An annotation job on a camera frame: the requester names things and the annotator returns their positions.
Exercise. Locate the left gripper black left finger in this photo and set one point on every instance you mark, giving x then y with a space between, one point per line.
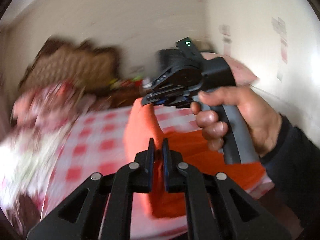
100 207

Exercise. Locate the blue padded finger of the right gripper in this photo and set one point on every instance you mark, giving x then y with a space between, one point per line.
160 102

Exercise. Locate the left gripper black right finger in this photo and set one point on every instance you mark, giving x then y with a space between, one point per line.
216 207

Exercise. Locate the dark jacket sleeve forearm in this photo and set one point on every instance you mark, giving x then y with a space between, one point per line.
293 166

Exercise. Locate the person's right hand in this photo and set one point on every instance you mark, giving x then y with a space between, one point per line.
263 122

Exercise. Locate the wooden nightstand with items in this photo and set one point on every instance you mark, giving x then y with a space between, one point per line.
119 93

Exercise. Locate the floral bed sheet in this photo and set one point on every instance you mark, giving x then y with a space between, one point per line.
28 157

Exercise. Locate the tufted brown bed headboard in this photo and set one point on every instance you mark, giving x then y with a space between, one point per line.
88 66

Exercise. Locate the red white checkered plastic sheet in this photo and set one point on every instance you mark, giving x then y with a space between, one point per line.
95 144

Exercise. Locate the floral folded quilt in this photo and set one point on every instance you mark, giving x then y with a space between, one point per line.
51 107

